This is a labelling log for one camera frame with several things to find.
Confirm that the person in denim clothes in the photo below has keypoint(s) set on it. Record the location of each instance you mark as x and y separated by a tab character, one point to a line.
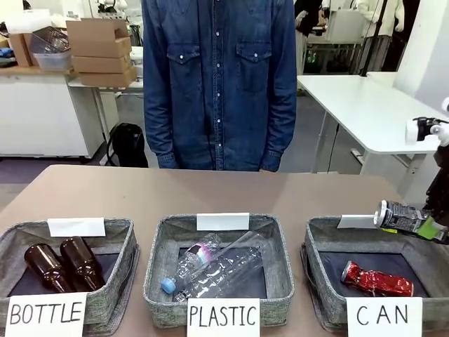
217	87

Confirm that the white leaning panel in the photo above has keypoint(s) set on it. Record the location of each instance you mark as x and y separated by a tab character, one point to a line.
424	49

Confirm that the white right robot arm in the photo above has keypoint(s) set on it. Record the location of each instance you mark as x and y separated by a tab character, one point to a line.
446	105

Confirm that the crushed pink-label plastic bottle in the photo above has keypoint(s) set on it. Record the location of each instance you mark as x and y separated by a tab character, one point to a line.
196	258

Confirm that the brown glass bottle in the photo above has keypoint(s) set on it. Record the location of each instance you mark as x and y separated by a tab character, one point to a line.
82	263
43	268

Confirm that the small white paper card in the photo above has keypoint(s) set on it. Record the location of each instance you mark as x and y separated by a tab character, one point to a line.
356	222
223	222
76	227

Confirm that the crushed red can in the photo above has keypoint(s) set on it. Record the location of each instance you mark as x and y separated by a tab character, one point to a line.
379	281

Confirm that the black garment figure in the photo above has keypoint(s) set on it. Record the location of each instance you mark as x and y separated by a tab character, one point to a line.
308	15

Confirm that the small cardboard box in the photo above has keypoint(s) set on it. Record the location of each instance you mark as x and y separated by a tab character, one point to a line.
19	49

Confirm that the wooden counter top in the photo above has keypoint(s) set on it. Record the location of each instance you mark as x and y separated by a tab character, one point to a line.
35	70

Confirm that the white card reading CAN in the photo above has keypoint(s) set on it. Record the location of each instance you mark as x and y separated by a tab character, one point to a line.
384	316

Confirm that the white card reading PLASTIC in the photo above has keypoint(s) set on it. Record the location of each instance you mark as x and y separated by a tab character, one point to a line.
223	317

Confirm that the large clear plastic bottle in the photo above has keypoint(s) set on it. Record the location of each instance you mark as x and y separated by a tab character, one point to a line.
228	267

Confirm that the open cardboard box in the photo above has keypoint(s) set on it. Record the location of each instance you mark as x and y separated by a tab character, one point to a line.
94	38

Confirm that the white machine box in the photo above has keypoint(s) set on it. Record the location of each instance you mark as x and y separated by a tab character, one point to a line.
345	26

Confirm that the crushed black can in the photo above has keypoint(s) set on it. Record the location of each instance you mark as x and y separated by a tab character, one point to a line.
400	216

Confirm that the white cabinet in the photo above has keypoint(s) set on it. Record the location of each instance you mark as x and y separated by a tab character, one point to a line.
38	116

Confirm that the grey fabric basket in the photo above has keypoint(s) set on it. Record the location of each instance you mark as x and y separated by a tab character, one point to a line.
158	281
115	288
322	281

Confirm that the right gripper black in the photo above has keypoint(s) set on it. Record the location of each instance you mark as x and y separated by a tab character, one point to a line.
440	189

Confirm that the large white table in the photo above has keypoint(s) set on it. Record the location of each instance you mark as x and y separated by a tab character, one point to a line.
365	105

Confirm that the white card reading BOTTLE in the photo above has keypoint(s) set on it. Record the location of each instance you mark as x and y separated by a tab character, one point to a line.
45	314

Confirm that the black bag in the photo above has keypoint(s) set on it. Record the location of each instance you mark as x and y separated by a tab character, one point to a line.
128	145

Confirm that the white desk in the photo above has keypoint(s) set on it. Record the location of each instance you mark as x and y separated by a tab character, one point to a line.
105	89

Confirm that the clear plastic storage bin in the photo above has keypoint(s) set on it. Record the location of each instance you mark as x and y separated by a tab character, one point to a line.
51	52

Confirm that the flat closed cardboard box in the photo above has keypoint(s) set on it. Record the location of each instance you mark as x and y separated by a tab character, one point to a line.
101	64
107	77

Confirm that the black tripod pole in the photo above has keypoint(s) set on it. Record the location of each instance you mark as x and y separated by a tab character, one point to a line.
373	35

